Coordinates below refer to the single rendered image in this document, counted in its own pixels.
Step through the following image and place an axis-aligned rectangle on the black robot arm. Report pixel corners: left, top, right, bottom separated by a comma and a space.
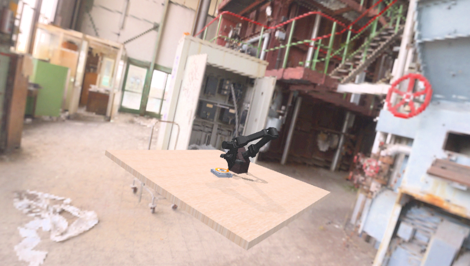
222, 127, 279, 161

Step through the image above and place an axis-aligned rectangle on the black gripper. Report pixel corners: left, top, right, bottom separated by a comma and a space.
220, 150, 244, 170

